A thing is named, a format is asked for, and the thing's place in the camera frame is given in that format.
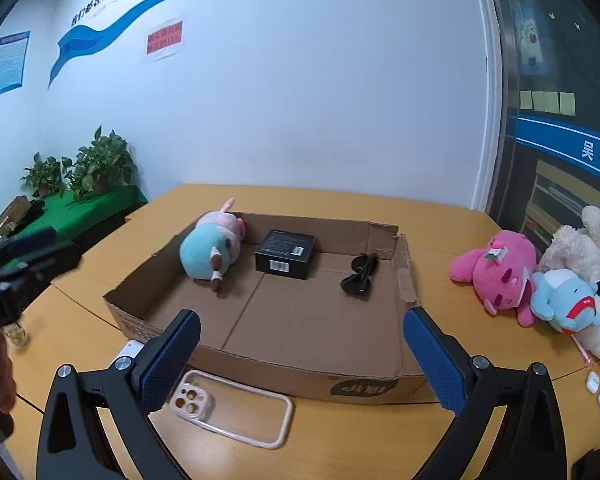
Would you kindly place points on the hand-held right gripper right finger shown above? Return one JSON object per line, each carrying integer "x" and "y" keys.
{"x": 437, "y": 360}

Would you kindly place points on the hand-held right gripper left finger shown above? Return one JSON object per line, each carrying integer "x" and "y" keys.
{"x": 167, "y": 360}

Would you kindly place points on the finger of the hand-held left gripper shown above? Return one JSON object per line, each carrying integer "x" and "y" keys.
{"x": 32, "y": 241}
{"x": 55, "y": 262}

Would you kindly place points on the clear phone case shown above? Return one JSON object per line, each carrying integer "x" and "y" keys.
{"x": 190, "y": 400}

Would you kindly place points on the brown cardboard box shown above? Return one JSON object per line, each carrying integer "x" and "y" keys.
{"x": 290, "y": 325}

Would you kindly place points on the wooden desktop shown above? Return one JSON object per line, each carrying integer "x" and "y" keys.
{"x": 380, "y": 435}

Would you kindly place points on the small glass cup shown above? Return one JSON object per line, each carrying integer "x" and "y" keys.
{"x": 17, "y": 335}

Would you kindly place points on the small flat cardboard box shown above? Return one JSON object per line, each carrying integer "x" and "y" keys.
{"x": 10, "y": 215}

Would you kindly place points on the green tablecloth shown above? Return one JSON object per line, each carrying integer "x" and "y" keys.
{"x": 80, "y": 215}

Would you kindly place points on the small potted green plant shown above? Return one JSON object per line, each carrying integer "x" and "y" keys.
{"x": 45, "y": 175}

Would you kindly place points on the large potted green plant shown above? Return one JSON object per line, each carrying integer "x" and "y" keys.
{"x": 102, "y": 162}

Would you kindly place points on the teal and pink plush toy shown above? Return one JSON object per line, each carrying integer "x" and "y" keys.
{"x": 205, "y": 255}

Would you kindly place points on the black sunglasses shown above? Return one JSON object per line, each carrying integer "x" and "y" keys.
{"x": 355, "y": 285}

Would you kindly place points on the light blue plush toy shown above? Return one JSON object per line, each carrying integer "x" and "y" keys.
{"x": 555, "y": 300}

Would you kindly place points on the pink pen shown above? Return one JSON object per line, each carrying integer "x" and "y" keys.
{"x": 586, "y": 357}

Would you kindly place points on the white earbuds case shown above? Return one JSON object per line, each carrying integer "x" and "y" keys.
{"x": 592, "y": 382}

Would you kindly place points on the black product box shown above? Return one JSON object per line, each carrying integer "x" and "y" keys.
{"x": 285, "y": 252}

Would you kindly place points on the cream plush toy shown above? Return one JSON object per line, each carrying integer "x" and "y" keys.
{"x": 575, "y": 250}

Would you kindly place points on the blue glass band sign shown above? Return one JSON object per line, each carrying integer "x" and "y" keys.
{"x": 570, "y": 142}

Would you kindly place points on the yellow sticky note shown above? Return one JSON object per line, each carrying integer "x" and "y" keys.
{"x": 552, "y": 102}
{"x": 567, "y": 103}
{"x": 538, "y": 101}
{"x": 526, "y": 101}

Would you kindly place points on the white sheep sticker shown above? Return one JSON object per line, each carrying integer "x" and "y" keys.
{"x": 530, "y": 42}

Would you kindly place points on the blue wall poster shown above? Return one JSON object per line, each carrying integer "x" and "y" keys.
{"x": 10, "y": 62}

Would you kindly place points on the blue wave wall decal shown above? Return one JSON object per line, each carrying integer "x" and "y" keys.
{"x": 80, "y": 40}

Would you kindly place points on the red wall notice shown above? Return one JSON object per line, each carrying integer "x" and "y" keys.
{"x": 164, "y": 40}

